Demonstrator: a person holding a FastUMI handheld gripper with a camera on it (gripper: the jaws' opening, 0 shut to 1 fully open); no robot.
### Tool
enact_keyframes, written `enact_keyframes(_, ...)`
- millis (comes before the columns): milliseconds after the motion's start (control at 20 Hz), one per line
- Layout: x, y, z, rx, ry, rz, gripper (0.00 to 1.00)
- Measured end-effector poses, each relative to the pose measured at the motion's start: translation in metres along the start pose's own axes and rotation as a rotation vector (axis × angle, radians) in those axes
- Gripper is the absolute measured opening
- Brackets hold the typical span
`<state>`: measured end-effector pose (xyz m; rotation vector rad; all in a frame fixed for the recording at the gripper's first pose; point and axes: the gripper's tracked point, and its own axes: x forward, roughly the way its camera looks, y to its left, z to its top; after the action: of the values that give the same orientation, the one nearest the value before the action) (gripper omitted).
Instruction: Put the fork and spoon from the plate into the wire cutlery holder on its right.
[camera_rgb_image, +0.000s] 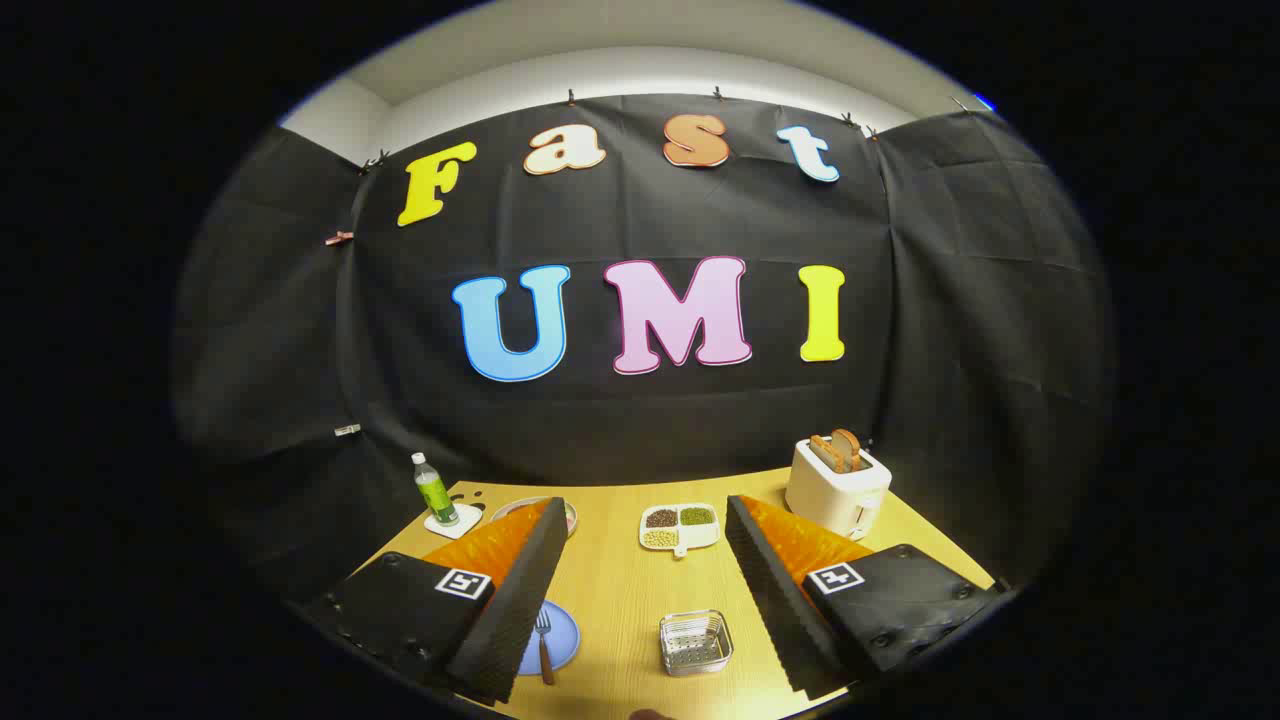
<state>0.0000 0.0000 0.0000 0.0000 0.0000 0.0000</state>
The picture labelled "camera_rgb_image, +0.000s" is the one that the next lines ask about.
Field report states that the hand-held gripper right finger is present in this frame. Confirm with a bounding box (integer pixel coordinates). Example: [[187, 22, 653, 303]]
[[725, 494, 1006, 701]]

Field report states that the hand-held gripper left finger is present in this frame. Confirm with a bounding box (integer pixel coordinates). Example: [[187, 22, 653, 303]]
[[300, 497, 569, 704]]

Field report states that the blue plate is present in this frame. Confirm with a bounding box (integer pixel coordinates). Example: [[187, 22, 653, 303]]
[[515, 600, 581, 677]]

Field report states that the plate of toy food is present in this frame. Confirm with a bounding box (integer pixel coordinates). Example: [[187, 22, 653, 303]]
[[490, 497, 578, 538]]

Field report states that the white square coaster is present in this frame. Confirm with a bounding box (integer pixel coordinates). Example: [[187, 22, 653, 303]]
[[424, 503, 484, 541]]

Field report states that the white toaster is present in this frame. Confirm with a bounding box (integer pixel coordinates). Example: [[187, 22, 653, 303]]
[[785, 438, 893, 541]]

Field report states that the white divided bean dish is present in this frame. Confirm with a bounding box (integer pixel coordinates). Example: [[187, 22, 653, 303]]
[[639, 503, 720, 557]]

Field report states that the green drink bottle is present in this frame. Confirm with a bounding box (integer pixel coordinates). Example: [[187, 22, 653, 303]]
[[412, 452, 460, 527]]

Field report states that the black backdrop cloth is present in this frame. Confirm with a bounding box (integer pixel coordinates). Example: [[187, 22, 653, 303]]
[[170, 92, 1116, 601]]

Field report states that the metal wire basket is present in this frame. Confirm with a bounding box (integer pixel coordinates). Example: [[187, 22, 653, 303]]
[[659, 610, 734, 677]]

